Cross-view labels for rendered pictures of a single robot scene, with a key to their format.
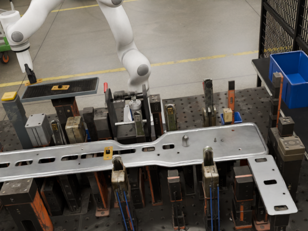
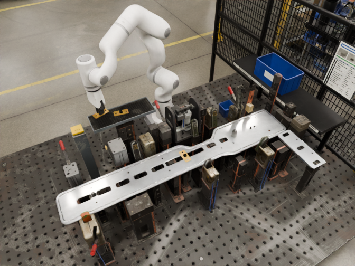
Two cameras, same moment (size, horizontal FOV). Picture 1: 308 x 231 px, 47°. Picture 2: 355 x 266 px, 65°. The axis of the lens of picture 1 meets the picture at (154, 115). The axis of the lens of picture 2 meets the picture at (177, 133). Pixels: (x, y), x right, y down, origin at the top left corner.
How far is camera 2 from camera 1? 0.86 m
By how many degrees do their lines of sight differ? 25
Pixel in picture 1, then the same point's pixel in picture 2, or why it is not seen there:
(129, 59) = (164, 77)
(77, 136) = (152, 149)
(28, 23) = (112, 66)
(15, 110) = (85, 140)
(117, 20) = (158, 48)
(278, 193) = (309, 153)
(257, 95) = (227, 83)
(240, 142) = (265, 125)
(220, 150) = (258, 133)
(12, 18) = (92, 63)
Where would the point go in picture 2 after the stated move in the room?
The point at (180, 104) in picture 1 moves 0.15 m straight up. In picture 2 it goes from (178, 100) to (178, 86)
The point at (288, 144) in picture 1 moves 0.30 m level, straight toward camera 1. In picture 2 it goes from (300, 121) to (321, 160)
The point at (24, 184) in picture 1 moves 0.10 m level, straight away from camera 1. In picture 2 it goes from (144, 200) to (128, 191)
